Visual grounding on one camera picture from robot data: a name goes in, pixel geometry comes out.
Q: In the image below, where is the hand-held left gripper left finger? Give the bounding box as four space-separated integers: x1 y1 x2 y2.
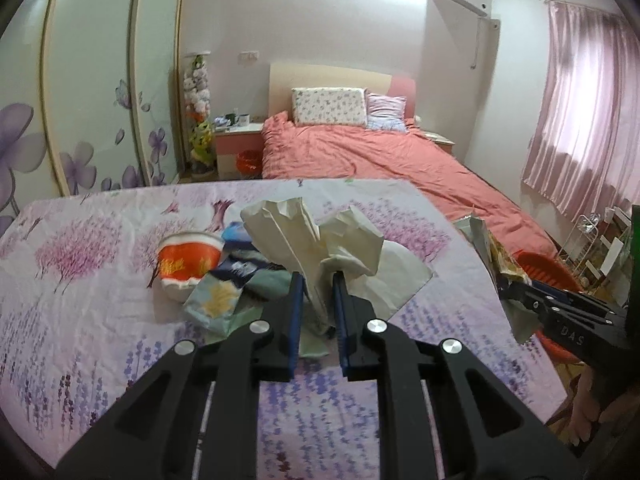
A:
55 271 306 480

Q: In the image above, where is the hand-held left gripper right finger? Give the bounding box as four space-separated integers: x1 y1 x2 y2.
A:
333 270 583 480

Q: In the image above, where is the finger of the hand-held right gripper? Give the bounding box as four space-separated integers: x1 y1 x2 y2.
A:
530 280 628 320
497 281 561 328

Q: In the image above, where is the red plastic basket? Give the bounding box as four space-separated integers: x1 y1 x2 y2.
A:
517 251 583 363

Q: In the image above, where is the crinkled foil snack wrapper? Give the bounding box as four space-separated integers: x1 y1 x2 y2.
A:
457 215 543 346

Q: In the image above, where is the blue tissue packet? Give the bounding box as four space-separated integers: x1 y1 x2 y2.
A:
217 220 273 281

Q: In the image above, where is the pale green paper scrap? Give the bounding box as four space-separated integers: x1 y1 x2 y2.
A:
297 310 333 361

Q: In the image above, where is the teal plastic wrapper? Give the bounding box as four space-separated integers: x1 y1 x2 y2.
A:
245 260 293 306

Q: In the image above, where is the flat cream tissue sheet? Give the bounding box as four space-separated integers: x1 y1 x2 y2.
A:
345 240 433 321

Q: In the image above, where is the pale green snack packet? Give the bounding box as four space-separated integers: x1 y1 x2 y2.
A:
182 272 251 336

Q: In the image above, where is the crushed red paper bowl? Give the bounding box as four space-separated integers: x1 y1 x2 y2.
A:
157 231 226 303

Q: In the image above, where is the bed with salmon blanket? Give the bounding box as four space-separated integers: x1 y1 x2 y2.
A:
261 110 558 261

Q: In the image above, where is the small red bin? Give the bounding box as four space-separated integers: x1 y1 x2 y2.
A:
236 150 262 177

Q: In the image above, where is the beige bedside table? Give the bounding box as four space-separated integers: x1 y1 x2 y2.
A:
422 130 457 156

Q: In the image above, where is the pink and white nightstand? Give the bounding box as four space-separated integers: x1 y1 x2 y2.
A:
214 122 264 180

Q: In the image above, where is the pink curtain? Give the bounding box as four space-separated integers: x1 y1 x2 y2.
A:
520 0 640 221

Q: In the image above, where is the floral printed tablecloth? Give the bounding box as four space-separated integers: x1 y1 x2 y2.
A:
0 177 571 480

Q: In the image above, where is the floral white pillow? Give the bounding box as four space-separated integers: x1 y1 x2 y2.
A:
291 87 368 127

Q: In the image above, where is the striped pink pillow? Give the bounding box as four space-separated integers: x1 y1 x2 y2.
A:
366 92 408 133

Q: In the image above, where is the tall plush toy tube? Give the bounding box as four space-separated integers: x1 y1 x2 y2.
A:
182 51 216 176

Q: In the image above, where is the beige and pink headboard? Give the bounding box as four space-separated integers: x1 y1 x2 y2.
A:
269 62 417 121

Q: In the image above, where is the white curtain rod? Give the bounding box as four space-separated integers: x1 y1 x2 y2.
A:
539 0 626 18

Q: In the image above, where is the white air conditioner pipe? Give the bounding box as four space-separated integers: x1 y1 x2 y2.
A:
434 0 501 68

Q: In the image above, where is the floral sliding door wardrobe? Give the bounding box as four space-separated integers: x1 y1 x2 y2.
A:
0 0 188 236

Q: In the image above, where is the white wire rack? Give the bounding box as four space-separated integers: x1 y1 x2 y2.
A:
555 212 601 281

